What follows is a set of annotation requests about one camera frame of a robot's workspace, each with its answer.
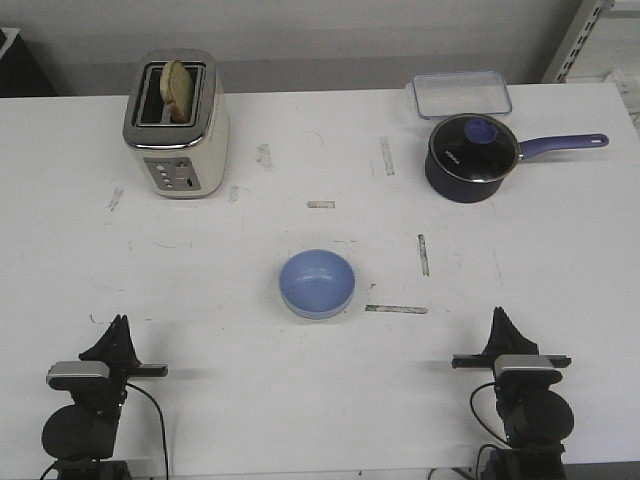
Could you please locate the toast bread slice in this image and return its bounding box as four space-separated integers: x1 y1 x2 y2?
159 60 194 124

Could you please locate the blue plastic bowl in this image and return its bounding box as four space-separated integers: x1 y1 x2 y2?
278 249 356 321

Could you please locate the cream two-slot toaster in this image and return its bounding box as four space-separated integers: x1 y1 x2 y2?
122 49 230 199

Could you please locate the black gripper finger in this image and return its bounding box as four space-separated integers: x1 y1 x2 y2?
120 314 139 368
503 311 539 355
78 315 123 361
483 307 506 356

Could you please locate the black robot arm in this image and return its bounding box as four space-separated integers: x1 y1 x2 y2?
41 314 169 479
451 307 575 479

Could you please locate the clear plastic food container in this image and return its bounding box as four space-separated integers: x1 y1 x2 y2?
408 70 512 120

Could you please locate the glass pot lid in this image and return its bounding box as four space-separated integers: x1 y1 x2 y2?
429 113 520 183

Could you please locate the dark blue saucepan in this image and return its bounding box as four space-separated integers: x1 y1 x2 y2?
424 113 609 203

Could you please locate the metal shelf upright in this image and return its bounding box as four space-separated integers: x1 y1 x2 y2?
541 0 613 84

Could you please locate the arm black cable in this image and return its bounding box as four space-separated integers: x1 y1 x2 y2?
38 382 170 480
468 382 511 480

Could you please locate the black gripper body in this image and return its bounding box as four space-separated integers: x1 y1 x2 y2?
451 354 571 400
70 362 168 405

